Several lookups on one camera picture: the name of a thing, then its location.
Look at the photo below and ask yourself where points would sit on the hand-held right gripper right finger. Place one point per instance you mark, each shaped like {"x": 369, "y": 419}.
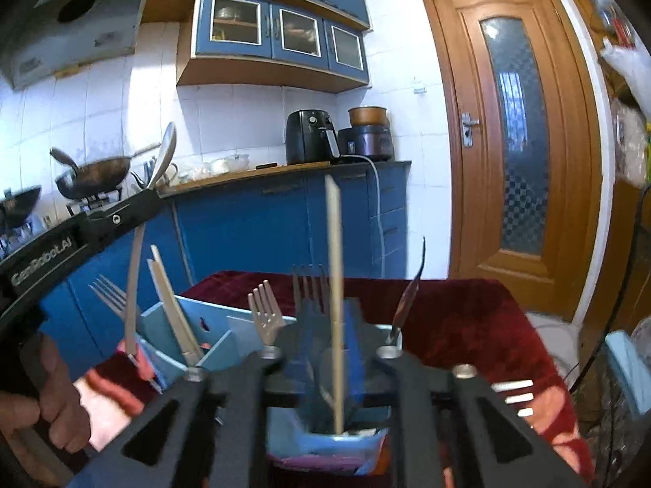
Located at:
{"x": 356, "y": 350}

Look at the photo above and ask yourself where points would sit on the wooden door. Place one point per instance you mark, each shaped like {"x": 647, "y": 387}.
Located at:
{"x": 513, "y": 152}

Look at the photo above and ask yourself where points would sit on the blue base cabinet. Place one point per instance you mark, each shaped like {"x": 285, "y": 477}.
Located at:
{"x": 254, "y": 234}

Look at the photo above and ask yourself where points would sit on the person's left hand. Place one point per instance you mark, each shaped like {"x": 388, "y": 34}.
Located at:
{"x": 61, "y": 391}

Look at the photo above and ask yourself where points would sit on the grey range hood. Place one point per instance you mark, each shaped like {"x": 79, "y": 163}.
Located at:
{"x": 66, "y": 25}

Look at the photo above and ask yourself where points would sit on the black wok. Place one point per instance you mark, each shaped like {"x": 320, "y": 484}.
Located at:
{"x": 96, "y": 173}

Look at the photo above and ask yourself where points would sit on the red floral blanket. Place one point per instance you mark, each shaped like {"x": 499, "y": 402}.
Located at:
{"x": 468, "y": 325}

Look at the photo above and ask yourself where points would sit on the beige spoon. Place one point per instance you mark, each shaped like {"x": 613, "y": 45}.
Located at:
{"x": 164, "y": 157}

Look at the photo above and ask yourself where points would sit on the white plastic bag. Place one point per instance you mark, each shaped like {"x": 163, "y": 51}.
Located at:
{"x": 628, "y": 66}

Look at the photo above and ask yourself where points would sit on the wooden chopstick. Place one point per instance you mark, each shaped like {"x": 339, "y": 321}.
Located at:
{"x": 168, "y": 315}
{"x": 335, "y": 264}
{"x": 175, "y": 310}

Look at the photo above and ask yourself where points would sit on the white round object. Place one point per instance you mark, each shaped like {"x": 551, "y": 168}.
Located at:
{"x": 554, "y": 335}

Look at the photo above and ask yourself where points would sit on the dark rice cooker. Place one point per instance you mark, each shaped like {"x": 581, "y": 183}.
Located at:
{"x": 368, "y": 134}

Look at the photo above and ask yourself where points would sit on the gas stove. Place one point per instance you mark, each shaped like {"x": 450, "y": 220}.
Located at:
{"x": 94, "y": 202}

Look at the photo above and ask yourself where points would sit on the light blue chair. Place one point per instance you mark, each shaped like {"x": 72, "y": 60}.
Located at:
{"x": 628, "y": 366}

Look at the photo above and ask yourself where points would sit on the small black pan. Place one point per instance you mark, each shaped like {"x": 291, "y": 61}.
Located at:
{"x": 18, "y": 206}

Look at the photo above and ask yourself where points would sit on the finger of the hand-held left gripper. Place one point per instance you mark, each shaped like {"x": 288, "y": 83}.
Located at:
{"x": 122, "y": 216}

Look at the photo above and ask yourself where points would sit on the metal fork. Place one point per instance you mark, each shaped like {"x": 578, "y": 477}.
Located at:
{"x": 109, "y": 295}
{"x": 307, "y": 284}

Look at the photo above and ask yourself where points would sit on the white plastic fork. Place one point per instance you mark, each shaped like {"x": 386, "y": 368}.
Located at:
{"x": 265, "y": 315}

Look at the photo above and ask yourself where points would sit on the blue glass-door wall cabinet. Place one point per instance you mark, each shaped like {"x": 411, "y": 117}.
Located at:
{"x": 274, "y": 35}

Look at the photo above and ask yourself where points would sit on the metal kettle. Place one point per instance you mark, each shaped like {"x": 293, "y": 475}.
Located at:
{"x": 140, "y": 178}

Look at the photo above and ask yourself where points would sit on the black air fryer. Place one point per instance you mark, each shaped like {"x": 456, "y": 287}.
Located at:
{"x": 307, "y": 137}

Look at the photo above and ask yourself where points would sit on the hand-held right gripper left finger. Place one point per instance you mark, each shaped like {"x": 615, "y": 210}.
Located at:
{"x": 310, "y": 350}

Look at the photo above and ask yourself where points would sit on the light blue utensil box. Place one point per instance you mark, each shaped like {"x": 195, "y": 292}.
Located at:
{"x": 168, "y": 330}

